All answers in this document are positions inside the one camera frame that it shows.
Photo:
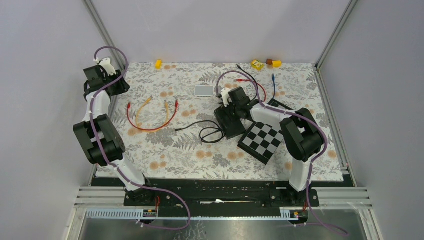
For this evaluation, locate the yellow block left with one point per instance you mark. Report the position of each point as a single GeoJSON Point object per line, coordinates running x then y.
{"type": "Point", "coordinates": [158, 64]}

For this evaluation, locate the black router box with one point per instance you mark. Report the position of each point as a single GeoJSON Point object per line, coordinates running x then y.
{"type": "Point", "coordinates": [231, 125]}

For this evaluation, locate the checkered chess board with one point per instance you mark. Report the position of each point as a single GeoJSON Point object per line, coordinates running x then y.
{"type": "Point", "coordinates": [261, 140]}

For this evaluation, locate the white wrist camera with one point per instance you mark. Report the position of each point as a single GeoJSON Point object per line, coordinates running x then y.
{"type": "Point", "coordinates": [106, 64]}
{"type": "Point", "coordinates": [225, 96]}

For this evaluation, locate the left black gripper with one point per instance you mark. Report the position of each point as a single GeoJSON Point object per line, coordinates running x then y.
{"type": "Point", "coordinates": [122, 87]}

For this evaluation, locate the yellow block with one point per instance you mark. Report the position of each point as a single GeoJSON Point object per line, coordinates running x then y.
{"type": "Point", "coordinates": [158, 64]}
{"type": "Point", "coordinates": [276, 63]}

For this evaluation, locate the white network switch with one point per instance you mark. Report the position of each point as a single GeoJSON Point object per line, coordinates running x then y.
{"type": "Point", "coordinates": [203, 91]}

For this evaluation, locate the yellow patterned cube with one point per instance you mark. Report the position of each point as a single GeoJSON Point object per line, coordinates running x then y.
{"type": "Point", "coordinates": [257, 65]}

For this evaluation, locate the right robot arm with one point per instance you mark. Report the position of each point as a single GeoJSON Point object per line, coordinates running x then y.
{"type": "Point", "coordinates": [303, 137]}

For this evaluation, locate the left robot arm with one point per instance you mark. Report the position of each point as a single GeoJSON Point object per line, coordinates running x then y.
{"type": "Point", "coordinates": [97, 135]}

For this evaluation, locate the yellow block right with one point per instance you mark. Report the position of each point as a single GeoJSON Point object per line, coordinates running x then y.
{"type": "Point", "coordinates": [276, 63]}

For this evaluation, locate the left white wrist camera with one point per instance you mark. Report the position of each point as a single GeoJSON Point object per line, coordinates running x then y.
{"type": "Point", "coordinates": [106, 64]}

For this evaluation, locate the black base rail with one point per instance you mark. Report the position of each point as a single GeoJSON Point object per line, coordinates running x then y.
{"type": "Point", "coordinates": [217, 198]}

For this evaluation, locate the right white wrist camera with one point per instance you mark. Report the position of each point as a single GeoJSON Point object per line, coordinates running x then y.
{"type": "Point", "coordinates": [225, 96]}

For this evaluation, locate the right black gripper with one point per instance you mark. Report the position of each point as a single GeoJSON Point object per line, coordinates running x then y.
{"type": "Point", "coordinates": [230, 104]}

